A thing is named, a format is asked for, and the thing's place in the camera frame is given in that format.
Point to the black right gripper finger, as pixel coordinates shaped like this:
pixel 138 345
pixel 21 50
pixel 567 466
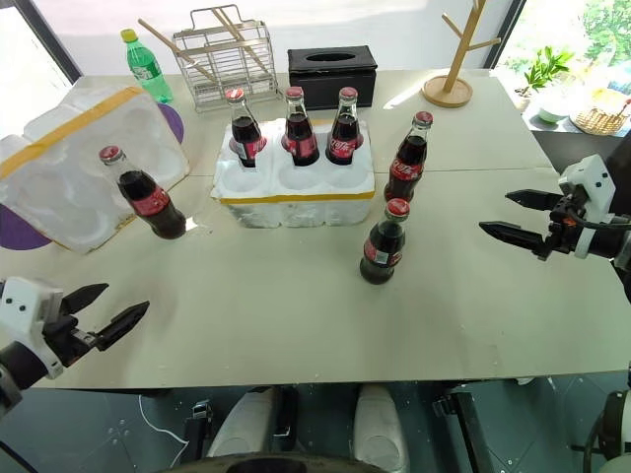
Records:
pixel 515 234
pixel 535 199

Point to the black tissue box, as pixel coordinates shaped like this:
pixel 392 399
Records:
pixel 332 74

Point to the dark side table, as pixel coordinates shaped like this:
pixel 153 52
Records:
pixel 577 148

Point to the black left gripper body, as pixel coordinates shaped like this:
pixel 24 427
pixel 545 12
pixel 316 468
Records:
pixel 64 340

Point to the white and green bowl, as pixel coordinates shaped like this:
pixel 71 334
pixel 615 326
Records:
pixel 551 114

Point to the purple round mat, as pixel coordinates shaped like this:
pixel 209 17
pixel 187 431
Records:
pixel 22 234
pixel 173 123

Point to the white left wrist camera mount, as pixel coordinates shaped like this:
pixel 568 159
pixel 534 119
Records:
pixel 24 310

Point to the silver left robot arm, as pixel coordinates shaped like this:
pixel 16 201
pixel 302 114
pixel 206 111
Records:
pixel 17 363

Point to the wooden mug tree stand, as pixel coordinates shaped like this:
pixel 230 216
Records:
pixel 456 74

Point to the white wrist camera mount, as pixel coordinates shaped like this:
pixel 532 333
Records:
pixel 24 310
pixel 589 177

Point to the green plastic bottle yellow cap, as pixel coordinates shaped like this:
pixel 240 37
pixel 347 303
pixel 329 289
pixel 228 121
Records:
pixel 148 69

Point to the woven wicker basket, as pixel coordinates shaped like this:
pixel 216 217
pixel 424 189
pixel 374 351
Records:
pixel 599 122

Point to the black table frame leg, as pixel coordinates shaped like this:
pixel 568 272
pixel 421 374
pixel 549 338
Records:
pixel 198 428
pixel 468 428

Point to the glass cola bottle red cap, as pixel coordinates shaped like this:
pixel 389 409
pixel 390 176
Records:
pixel 153 207
pixel 245 134
pixel 343 139
pixel 382 249
pixel 406 165
pixel 301 139

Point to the green potted plant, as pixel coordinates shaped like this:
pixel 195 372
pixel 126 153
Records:
pixel 544 69

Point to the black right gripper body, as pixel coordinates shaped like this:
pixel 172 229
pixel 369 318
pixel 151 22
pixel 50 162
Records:
pixel 566 224

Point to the white foam bottle tray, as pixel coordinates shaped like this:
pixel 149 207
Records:
pixel 296 204

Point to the black window frame post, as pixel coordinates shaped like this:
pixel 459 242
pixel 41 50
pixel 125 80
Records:
pixel 51 39
pixel 505 32

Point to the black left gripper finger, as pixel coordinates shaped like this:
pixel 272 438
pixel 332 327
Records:
pixel 122 322
pixel 84 297

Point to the white rounded robot leg cover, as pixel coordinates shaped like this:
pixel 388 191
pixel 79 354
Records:
pixel 246 424
pixel 379 428

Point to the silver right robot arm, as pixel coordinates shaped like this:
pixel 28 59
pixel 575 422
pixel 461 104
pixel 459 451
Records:
pixel 612 241

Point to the wooden chopstick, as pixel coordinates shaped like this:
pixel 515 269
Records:
pixel 167 43
pixel 241 37
pixel 235 24

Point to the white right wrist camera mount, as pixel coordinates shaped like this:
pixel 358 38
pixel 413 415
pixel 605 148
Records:
pixel 589 177

